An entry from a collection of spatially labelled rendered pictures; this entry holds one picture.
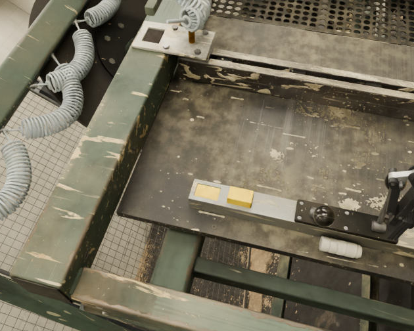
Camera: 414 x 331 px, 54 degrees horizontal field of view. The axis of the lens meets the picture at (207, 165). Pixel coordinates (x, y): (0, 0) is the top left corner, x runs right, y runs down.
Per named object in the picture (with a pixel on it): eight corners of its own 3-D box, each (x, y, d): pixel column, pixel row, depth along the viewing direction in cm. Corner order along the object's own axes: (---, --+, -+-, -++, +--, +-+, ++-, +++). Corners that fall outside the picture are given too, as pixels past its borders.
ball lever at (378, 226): (387, 239, 78) (412, 180, 71) (367, 234, 78) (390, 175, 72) (384, 227, 81) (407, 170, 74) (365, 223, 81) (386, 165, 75)
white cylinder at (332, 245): (317, 252, 81) (357, 261, 80) (321, 247, 79) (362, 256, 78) (319, 239, 83) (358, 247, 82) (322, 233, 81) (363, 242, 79)
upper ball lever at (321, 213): (322, 224, 81) (335, 230, 68) (303, 220, 82) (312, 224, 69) (326, 205, 82) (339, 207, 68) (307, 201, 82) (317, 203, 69)
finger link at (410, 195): (437, 190, 55) (426, 188, 55) (402, 224, 64) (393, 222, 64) (436, 167, 57) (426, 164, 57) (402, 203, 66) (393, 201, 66)
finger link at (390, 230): (407, 222, 64) (403, 221, 64) (391, 240, 70) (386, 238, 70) (407, 206, 66) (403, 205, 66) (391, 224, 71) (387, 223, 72)
